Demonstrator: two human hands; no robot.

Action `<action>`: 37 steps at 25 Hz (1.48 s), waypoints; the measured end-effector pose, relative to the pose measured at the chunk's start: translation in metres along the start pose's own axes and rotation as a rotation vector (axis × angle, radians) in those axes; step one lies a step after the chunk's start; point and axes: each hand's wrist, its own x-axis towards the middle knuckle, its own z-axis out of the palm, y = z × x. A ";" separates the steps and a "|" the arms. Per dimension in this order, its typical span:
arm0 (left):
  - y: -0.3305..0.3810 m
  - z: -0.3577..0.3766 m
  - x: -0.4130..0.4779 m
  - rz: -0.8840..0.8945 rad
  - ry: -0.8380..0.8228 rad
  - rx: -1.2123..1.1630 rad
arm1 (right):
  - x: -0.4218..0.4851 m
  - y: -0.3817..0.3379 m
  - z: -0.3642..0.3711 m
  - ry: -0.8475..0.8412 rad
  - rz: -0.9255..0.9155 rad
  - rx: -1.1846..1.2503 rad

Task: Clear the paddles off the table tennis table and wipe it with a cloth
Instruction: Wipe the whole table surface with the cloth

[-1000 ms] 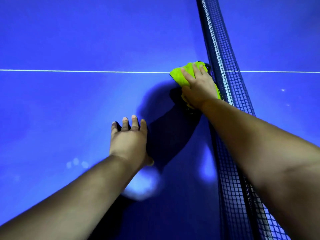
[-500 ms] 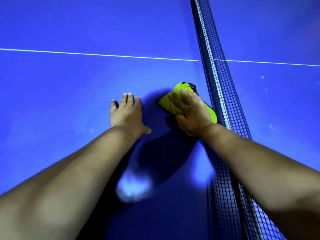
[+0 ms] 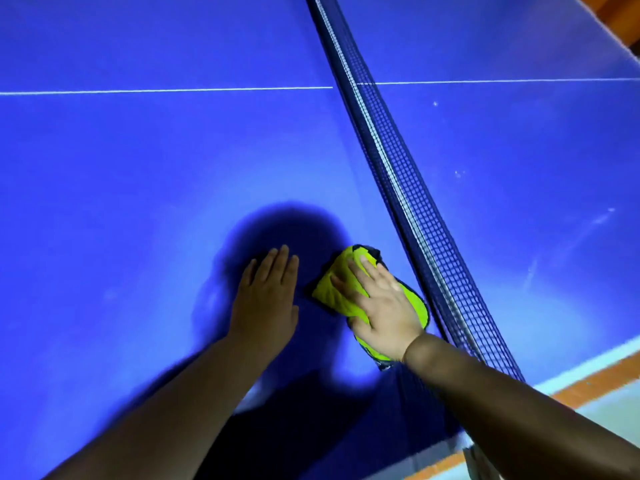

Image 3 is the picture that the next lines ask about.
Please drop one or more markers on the person's right hand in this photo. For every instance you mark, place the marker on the person's right hand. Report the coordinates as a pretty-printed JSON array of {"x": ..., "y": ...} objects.
[{"x": 385, "y": 314}]

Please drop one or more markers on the person's left hand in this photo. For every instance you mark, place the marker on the person's left hand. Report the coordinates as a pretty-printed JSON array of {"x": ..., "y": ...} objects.
[{"x": 262, "y": 309}]

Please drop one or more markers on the person's right middle finger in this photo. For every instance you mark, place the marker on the person's right middle finger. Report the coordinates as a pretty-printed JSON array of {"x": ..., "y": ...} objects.
[{"x": 364, "y": 277}]

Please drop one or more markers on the person's left little finger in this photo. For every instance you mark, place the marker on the person's left little finger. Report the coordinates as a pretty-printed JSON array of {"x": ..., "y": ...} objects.
[{"x": 248, "y": 274}]

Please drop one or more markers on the person's right little finger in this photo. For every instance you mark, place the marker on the person's right little finger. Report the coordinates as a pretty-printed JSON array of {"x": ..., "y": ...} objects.
[{"x": 397, "y": 286}]

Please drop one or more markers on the person's left thumb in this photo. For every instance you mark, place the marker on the person's left thumb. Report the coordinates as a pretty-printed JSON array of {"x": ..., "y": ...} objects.
[{"x": 295, "y": 317}]

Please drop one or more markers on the person's right thumb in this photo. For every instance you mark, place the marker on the person's right thumb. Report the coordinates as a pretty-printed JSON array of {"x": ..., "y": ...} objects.
[{"x": 359, "y": 327}]

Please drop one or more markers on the person's left middle finger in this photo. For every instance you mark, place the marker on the person's left middle finger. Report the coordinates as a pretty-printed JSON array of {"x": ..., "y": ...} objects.
[{"x": 280, "y": 263}]

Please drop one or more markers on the yellow-green microfibre cloth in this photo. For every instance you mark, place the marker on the yellow-green microfibre cloth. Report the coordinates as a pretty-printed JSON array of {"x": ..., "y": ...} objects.
[{"x": 335, "y": 294}]

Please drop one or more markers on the person's right forearm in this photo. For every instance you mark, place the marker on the person's right forearm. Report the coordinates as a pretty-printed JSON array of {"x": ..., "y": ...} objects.
[{"x": 510, "y": 419}]

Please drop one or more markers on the person's left forearm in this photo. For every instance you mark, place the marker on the person's left forearm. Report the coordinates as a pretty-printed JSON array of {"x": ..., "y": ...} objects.
[{"x": 175, "y": 409}]

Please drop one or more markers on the dark table tennis net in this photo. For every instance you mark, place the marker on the dark table tennis net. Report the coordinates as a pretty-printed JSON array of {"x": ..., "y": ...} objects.
[{"x": 400, "y": 194}]

